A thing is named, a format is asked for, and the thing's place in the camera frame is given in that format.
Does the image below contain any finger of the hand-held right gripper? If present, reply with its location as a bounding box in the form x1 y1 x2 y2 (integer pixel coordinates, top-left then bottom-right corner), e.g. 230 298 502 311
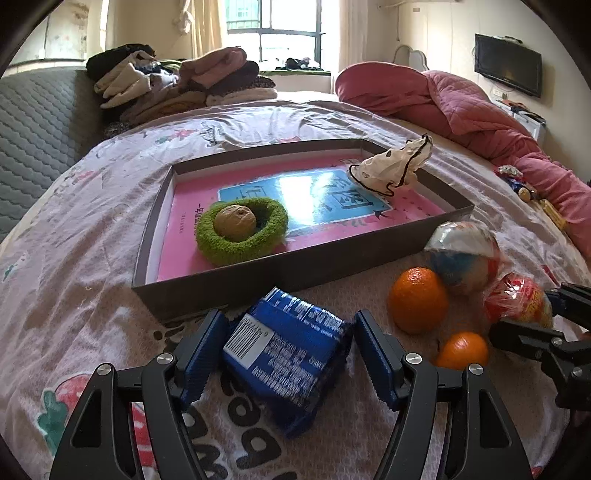
488 318 591 411
545 282 591 333

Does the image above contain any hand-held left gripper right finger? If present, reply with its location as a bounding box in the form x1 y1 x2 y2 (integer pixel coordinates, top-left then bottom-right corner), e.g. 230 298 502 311
353 308 536 480

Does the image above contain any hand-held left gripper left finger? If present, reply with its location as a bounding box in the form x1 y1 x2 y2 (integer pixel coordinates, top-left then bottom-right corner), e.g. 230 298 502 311
48 308 230 480

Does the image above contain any red white surprise egg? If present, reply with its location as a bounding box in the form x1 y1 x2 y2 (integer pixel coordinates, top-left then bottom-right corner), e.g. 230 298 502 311
482 272 555 329

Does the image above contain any small orange mandarin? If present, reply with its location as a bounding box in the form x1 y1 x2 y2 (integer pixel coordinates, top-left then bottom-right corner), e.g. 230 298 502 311
434 331 490 371

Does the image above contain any large orange mandarin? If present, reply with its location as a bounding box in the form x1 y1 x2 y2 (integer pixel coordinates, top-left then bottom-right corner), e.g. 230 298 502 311
387 267 450 335

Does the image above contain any blue snack packet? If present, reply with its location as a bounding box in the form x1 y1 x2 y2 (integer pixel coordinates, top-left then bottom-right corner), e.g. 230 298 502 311
222 287 354 439

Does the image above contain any blue white surprise egg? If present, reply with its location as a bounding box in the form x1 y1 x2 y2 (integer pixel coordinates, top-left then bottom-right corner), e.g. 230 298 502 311
424 220 502 295

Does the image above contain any grey cardboard box tray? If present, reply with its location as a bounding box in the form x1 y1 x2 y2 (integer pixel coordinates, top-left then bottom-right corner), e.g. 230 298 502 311
131 137 475 324

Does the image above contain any green fuzzy scrunchie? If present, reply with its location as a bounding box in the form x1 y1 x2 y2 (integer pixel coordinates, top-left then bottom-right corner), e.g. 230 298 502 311
195 197 290 266

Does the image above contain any brown walnut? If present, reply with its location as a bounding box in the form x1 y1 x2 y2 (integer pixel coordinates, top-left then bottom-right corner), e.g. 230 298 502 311
213 204 257 241

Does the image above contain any cream cloth with black trim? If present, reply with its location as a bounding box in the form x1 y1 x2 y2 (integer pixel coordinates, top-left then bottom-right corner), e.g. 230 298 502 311
347 134 434 197

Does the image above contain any yellow packet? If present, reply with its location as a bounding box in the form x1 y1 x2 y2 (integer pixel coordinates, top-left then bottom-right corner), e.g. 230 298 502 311
540 199 568 232

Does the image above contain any small colourful toy figure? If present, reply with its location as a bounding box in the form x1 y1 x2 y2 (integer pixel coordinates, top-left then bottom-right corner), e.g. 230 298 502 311
495 165 532 202

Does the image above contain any pink and blue book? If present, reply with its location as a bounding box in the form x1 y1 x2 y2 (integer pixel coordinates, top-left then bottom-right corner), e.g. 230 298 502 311
157 157 446 283

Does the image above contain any strawberry printed bed sheet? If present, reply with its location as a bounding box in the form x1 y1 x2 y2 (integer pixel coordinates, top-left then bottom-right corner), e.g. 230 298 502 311
0 99 583 480

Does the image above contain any white drawer cabinet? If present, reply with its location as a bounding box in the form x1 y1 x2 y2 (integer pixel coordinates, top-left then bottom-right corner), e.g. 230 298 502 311
496 99 548 139

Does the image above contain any pink quilted blanket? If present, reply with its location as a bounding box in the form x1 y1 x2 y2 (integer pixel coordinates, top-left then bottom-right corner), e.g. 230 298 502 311
335 64 591 259

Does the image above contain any pile of folded clothes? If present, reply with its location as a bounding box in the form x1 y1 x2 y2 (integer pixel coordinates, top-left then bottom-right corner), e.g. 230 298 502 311
86 44 279 134

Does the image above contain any grey quilted headboard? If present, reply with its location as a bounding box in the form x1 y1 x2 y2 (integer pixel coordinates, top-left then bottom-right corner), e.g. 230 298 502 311
0 67 109 245

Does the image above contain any white chair back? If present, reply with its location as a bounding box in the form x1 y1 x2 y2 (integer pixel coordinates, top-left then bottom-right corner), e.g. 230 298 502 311
394 44 428 72

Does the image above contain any green window seat cushion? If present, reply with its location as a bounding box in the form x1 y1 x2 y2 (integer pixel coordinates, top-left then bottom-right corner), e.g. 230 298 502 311
259 68 332 78

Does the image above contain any dark clothing heap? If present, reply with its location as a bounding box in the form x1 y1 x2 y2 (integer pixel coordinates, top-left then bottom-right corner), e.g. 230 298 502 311
284 56 324 71

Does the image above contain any beige curtain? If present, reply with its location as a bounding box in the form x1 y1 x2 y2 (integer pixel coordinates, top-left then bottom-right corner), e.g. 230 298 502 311
189 0 229 58
339 0 368 70

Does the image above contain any black wall television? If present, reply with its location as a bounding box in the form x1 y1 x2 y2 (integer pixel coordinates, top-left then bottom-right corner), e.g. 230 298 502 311
475 33 543 97

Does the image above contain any window with dark frame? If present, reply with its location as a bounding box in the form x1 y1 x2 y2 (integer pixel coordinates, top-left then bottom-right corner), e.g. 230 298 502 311
226 0 326 63

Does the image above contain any floral wall painting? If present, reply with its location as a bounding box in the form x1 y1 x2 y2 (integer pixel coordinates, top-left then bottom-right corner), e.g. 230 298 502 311
9 0 109 65

